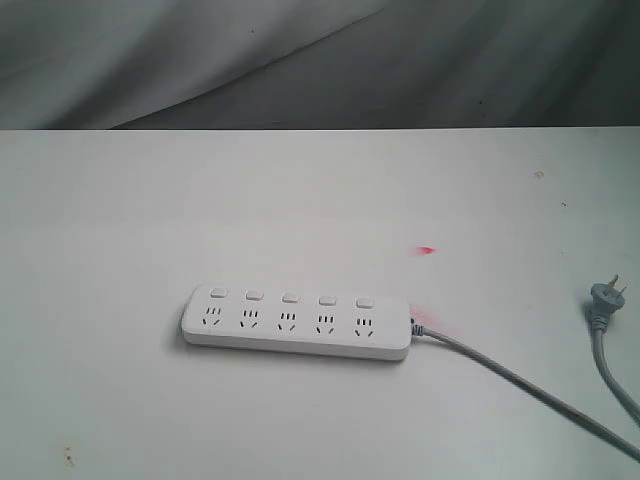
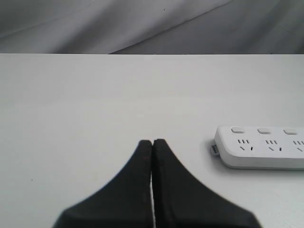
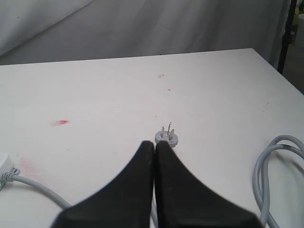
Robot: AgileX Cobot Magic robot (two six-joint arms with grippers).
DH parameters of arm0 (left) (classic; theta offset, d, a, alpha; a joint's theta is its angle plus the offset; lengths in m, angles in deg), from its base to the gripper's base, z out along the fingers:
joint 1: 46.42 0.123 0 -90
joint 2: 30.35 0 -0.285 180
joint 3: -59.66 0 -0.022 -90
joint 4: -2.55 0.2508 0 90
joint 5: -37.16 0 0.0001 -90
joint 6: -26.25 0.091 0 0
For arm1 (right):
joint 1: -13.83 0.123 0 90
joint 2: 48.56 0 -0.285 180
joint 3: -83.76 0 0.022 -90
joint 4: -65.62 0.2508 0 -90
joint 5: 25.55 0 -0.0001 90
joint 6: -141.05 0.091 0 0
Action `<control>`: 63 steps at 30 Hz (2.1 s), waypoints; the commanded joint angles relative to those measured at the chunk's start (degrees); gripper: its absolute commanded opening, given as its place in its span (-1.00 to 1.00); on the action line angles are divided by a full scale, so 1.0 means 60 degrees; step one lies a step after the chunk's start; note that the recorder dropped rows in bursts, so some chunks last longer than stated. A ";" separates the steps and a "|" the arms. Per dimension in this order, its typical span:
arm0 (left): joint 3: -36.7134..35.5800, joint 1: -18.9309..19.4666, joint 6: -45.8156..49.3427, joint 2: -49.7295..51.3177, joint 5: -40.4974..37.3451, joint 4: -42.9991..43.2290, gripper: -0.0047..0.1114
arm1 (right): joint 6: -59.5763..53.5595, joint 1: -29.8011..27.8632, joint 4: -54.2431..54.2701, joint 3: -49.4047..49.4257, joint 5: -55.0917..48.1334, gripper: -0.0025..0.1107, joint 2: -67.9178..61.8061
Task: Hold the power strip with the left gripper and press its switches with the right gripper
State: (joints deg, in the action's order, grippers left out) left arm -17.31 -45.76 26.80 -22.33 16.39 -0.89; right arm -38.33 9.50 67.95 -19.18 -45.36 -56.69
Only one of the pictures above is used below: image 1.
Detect white five-outlet power strip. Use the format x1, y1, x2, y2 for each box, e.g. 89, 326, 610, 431
180, 285, 412, 361

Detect grey three-pin plug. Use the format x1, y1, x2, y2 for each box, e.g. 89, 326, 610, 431
590, 274, 626, 321

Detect grey backdrop cloth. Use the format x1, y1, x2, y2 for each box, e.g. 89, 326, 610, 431
1, 1, 639, 129

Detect grey power cable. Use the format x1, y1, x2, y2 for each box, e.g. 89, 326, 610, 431
409, 317, 640, 462

